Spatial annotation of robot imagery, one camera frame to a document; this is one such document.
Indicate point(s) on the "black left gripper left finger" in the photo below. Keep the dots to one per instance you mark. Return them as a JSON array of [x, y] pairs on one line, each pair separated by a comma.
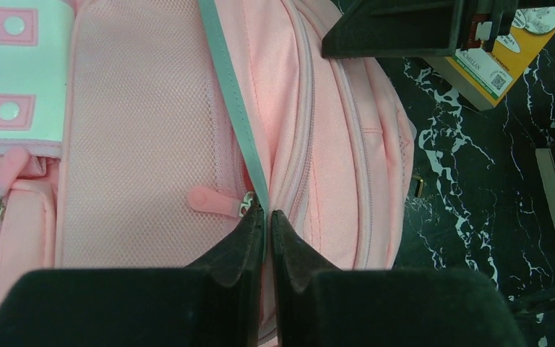
[[212, 302]]

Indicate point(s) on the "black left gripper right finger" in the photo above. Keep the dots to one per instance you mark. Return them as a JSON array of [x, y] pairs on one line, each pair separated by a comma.
[[319, 304]]

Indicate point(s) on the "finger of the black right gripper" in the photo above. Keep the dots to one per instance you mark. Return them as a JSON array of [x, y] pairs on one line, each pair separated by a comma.
[[399, 28]]

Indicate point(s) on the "orange activity book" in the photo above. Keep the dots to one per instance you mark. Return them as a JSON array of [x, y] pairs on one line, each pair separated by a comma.
[[483, 78]]

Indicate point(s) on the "pink student backpack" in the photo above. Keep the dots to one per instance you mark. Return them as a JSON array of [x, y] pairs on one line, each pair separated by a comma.
[[138, 134]]

